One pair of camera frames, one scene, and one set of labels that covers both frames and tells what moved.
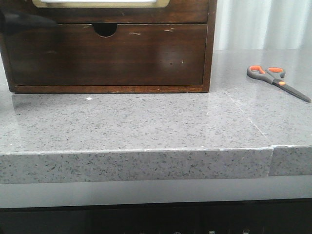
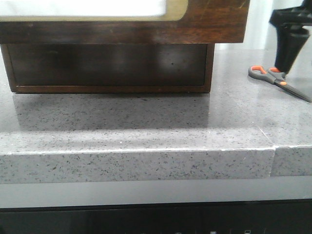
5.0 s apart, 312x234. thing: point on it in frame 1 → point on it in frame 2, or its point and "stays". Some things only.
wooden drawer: (115, 11) → (184, 21)
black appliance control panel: (278, 216) stays
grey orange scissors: (274, 75) stays
